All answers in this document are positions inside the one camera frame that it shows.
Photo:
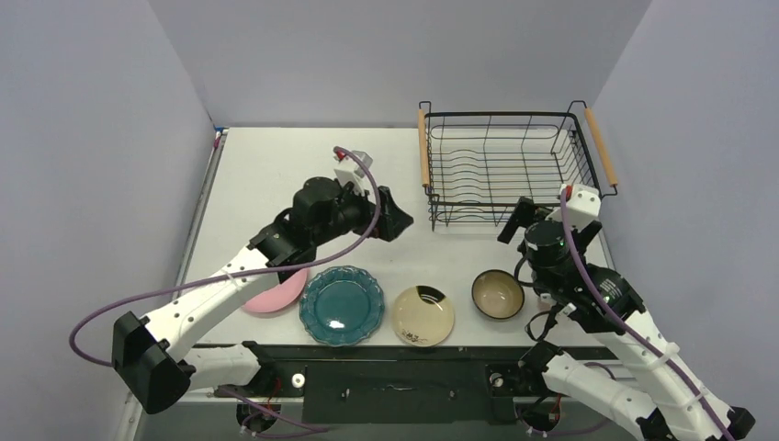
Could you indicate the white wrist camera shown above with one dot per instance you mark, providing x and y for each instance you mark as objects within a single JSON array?
[
  {"x": 583, "y": 204},
  {"x": 347, "y": 171}
]

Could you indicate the cream plate with black accent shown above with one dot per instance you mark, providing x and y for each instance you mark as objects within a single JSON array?
[{"x": 422, "y": 316}]

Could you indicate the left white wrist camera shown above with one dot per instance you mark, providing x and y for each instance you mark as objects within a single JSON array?
[{"x": 347, "y": 171}]

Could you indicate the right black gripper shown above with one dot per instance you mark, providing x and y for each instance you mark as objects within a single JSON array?
[{"x": 527, "y": 216}]

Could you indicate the teal scalloped plate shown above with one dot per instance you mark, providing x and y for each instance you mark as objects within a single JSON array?
[{"x": 342, "y": 306}]

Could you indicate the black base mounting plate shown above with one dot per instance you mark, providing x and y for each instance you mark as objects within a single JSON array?
[{"x": 366, "y": 384}]

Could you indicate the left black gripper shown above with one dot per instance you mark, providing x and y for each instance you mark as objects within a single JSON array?
[{"x": 394, "y": 220}]

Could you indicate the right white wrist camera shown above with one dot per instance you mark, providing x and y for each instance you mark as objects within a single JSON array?
[{"x": 583, "y": 204}]

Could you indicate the pink plate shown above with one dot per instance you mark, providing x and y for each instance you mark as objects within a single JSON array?
[{"x": 279, "y": 297}]

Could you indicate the black wire dish rack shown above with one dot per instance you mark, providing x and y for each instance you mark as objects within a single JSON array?
[{"x": 476, "y": 165}]

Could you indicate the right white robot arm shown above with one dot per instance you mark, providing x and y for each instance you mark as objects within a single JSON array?
[{"x": 671, "y": 402}]

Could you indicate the dark bowl beige inside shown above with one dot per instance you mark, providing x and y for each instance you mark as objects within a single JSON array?
[{"x": 497, "y": 294}]

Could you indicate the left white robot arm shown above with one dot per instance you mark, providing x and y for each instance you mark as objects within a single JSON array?
[{"x": 157, "y": 355}]

